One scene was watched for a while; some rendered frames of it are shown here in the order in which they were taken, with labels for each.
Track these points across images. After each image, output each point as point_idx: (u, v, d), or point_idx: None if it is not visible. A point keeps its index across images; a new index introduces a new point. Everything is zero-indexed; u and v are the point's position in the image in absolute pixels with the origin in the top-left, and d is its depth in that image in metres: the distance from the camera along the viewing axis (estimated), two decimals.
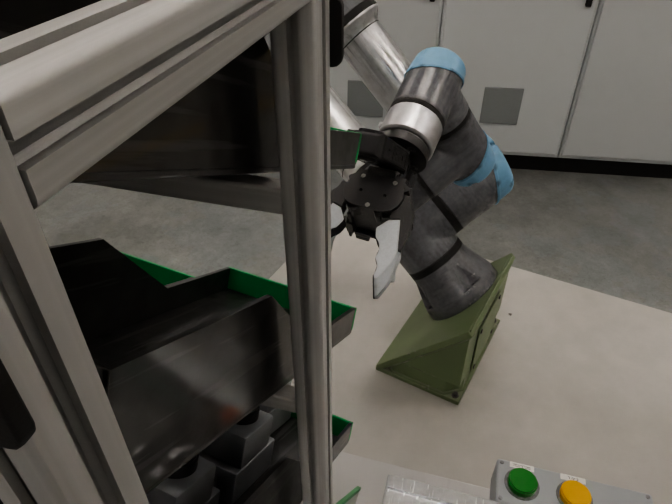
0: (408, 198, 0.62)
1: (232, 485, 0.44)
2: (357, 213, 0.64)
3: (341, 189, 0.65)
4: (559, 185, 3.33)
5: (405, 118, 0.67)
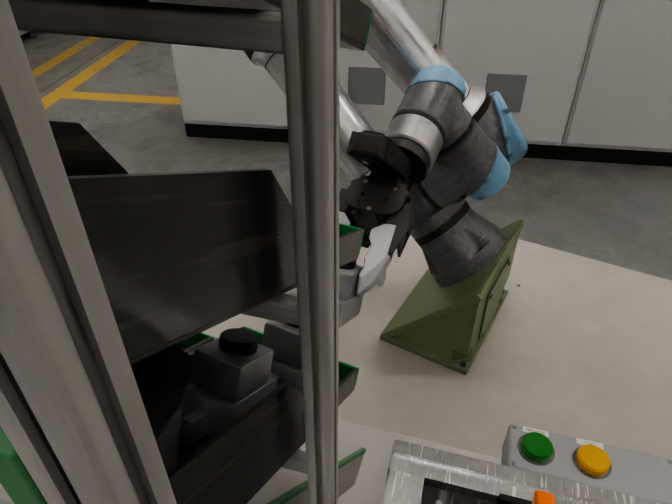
0: (408, 206, 0.63)
1: (293, 382, 0.47)
2: (358, 217, 0.64)
3: (342, 196, 0.65)
4: (563, 173, 3.29)
5: (407, 128, 0.68)
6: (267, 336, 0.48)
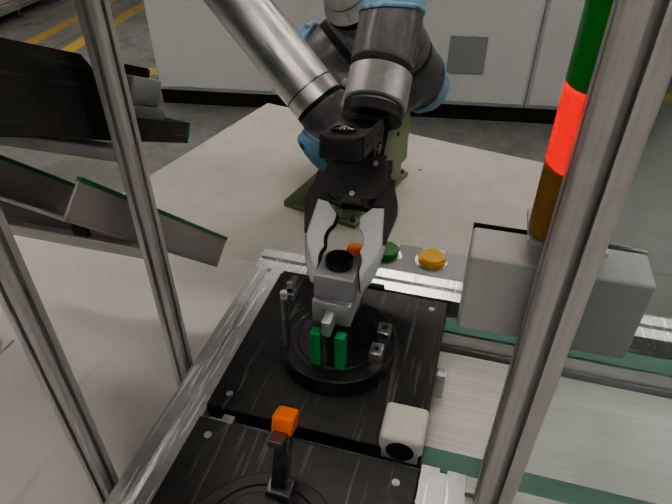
0: (392, 182, 0.60)
1: None
2: (342, 201, 0.61)
3: (320, 181, 0.61)
4: (524, 134, 3.40)
5: (372, 81, 0.61)
6: None
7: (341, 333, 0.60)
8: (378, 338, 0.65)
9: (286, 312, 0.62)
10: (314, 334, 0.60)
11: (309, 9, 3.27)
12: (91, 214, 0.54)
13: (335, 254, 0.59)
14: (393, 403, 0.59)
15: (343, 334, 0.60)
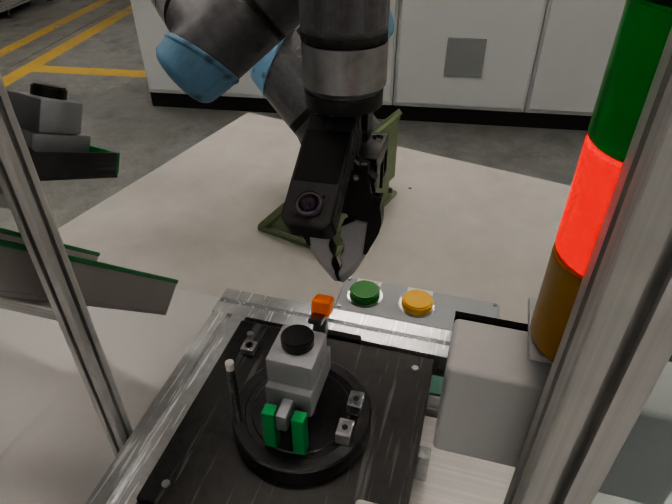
0: (378, 200, 0.52)
1: (29, 145, 0.47)
2: None
3: None
4: (524, 139, 3.29)
5: (333, 84, 0.46)
6: None
7: (300, 413, 0.49)
8: (348, 411, 0.54)
9: (234, 385, 0.51)
10: (266, 414, 0.49)
11: None
12: None
13: (293, 332, 0.49)
14: (362, 501, 0.48)
15: (302, 415, 0.49)
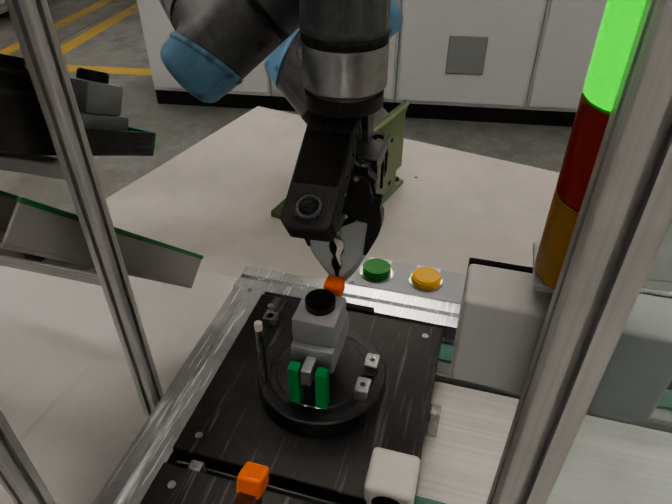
0: (378, 201, 0.52)
1: None
2: None
3: None
4: (525, 136, 3.33)
5: (333, 86, 0.45)
6: None
7: (322, 369, 0.53)
8: (365, 371, 0.59)
9: (262, 345, 0.55)
10: (292, 370, 0.53)
11: None
12: (36, 239, 0.48)
13: (316, 295, 0.54)
14: (380, 448, 0.52)
15: (324, 370, 0.53)
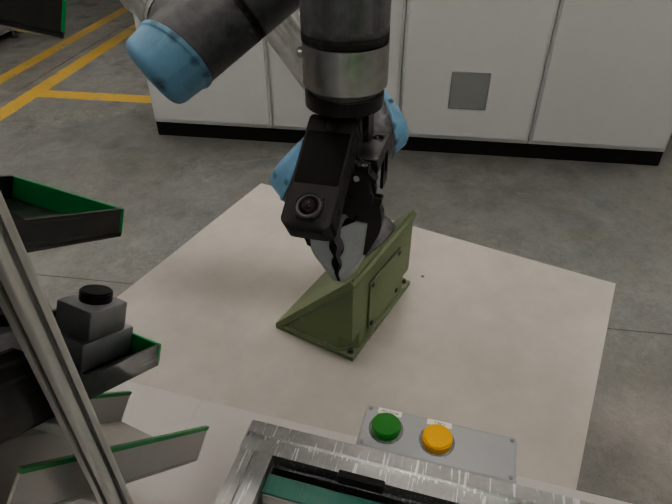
0: (378, 201, 0.52)
1: (79, 355, 0.50)
2: None
3: None
4: (528, 171, 3.31)
5: (334, 85, 0.45)
6: (59, 312, 0.51)
7: None
8: None
9: None
10: None
11: None
12: (38, 498, 0.46)
13: None
14: None
15: None
